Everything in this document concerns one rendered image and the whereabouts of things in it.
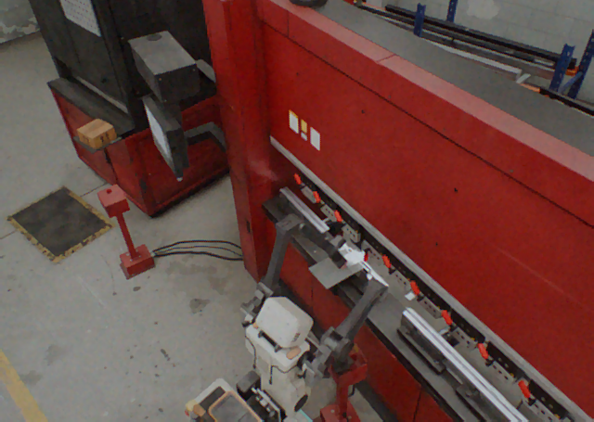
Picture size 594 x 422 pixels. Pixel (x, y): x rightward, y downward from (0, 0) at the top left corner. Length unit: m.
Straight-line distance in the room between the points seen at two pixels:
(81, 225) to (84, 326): 1.13
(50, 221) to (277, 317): 3.31
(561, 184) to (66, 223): 4.29
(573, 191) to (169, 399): 2.87
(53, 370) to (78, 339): 0.26
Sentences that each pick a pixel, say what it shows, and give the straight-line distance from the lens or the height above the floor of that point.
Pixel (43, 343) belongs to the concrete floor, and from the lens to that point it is 4.35.
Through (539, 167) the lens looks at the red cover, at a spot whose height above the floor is 2.25.
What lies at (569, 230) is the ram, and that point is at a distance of 1.82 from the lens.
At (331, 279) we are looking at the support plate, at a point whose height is 1.00.
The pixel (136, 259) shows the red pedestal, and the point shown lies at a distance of 4.42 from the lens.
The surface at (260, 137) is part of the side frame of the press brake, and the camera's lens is 3.23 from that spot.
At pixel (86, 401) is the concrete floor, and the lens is 3.95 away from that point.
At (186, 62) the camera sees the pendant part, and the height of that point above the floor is 1.95.
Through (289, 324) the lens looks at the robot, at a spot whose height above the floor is 1.37.
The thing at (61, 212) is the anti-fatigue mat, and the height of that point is 0.01.
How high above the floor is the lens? 3.27
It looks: 42 degrees down
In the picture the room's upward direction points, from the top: 3 degrees counter-clockwise
